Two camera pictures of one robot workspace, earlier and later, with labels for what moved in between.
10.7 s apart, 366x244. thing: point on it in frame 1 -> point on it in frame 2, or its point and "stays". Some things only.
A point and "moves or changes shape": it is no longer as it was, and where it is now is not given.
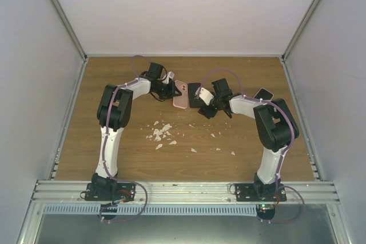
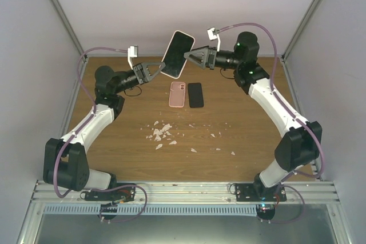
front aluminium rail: x=183 y=192 stays
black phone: x=193 y=87 stays
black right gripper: x=207 y=112 -> x=206 y=51
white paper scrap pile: x=163 y=132 stays
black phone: x=264 y=94 moves or changes shape
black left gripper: x=171 y=92 -> x=140 y=74
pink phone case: x=181 y=101 moves or changes shape
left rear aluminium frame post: x=63 y=14 stays
